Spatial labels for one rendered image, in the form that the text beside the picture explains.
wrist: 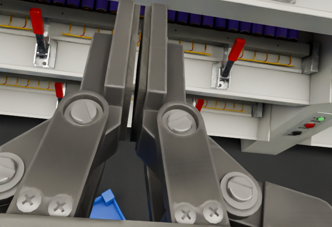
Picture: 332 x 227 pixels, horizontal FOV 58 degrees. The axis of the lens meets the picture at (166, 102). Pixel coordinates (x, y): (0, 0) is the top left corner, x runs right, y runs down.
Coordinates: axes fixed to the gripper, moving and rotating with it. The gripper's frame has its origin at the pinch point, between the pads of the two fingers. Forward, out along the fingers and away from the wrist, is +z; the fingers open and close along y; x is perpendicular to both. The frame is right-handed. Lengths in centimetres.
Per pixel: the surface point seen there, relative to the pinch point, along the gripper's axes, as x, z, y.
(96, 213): -59, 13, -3
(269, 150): -53, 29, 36
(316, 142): -46, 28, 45
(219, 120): -45, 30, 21
